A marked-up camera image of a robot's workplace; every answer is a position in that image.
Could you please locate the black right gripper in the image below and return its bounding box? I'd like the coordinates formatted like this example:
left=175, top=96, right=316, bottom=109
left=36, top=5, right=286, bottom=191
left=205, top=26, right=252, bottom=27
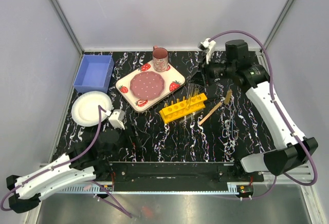
left=188, top=53, right=235, bottom=87

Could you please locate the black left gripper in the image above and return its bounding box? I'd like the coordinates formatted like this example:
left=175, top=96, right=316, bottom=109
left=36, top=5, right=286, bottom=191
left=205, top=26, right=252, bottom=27
left=101, top=123, right=150, bottom=160

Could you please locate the yellow plastic test tube rack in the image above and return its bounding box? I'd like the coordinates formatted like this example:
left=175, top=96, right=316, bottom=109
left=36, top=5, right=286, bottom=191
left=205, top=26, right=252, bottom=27
left=159, top=93, right=208, bottom=124

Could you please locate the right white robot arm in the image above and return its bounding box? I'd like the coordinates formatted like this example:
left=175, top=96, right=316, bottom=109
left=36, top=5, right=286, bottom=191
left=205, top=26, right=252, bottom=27
left=198, top=39, right=318, bottom=181

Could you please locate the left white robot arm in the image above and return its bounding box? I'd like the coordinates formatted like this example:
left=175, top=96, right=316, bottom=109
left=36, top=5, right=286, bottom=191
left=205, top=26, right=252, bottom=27
left=1, top=128, right=138, bottom=213

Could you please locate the test tube brush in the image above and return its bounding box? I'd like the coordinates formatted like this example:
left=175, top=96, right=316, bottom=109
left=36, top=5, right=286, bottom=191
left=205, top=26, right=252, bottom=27
left=222, top=89, right=232, bottom=110

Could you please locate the white strawberry serving tray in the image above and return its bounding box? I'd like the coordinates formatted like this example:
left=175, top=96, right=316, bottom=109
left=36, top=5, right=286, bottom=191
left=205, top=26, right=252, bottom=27
left=116, top=60, right=186, bottom=113

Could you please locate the pink polka dot plate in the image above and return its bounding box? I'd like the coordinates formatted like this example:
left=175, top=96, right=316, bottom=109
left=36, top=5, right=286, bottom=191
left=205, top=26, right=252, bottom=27
left=130, top=71, right=165, bottom=101

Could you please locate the pink patterned mug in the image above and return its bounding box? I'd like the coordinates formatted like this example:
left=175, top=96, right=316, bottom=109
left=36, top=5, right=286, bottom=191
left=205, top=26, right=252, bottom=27
left=152, top=46, right=169, bottom=72

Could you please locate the white paper plate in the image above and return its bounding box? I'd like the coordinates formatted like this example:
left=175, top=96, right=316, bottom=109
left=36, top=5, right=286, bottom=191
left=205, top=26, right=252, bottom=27
left=71, top=91, right=113, bottom=127

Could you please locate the blue plastic bin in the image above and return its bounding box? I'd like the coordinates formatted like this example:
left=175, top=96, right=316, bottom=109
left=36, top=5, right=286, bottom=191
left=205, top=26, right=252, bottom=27
left=73, top=54, right=114, bottom=94

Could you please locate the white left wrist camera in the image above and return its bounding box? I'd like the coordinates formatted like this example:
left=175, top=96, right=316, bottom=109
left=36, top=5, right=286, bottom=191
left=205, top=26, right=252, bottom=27
left=108, top=109, right=125, bottom=130

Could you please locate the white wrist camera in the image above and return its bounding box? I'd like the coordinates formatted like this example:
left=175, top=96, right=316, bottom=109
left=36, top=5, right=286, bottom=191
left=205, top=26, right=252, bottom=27
left=108, top=109, right=125, bottom=130
left=198, top=38, right=216, bottom=64

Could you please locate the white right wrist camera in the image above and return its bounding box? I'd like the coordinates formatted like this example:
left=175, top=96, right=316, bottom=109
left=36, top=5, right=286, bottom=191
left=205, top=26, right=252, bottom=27
left=198, top=38, right=216, bottom=64

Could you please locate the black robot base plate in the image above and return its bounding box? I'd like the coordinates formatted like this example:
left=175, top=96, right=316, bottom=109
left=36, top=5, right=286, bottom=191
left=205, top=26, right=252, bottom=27
left=97, top=162, right=264, bottom=189

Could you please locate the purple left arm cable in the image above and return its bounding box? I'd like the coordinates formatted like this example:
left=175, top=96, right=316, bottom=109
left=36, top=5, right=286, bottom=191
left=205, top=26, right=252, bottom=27
left=0, top=105, right=133, bottom=218

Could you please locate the white slotted cable duct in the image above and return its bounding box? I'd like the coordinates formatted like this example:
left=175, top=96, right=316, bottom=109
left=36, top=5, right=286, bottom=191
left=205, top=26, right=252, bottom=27
left=59, top=183, right=238, bottom=195

